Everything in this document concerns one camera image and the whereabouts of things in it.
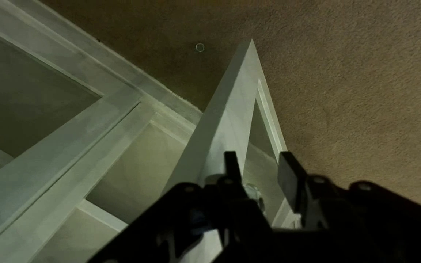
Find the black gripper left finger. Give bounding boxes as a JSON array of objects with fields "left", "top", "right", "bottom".
[{"left": 222, "top": 148, "right": 246, "bottom": 189}]

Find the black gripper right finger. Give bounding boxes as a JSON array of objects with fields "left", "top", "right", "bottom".
[{"left": 276, "top": 148, "right": 314, "bottom": 216}]

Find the white glass cabinet door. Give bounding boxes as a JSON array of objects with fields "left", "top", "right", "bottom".
[
  {"left": 0, "top": 5, "right": 143, "bottom": 254},
  {"left": 164, "top": 37, "right": 301, "bottom": 263}
]

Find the tall white cabinet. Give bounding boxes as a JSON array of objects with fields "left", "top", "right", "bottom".
[{"left": 0, "top": 0, "right": 208, "bottom": 263}]

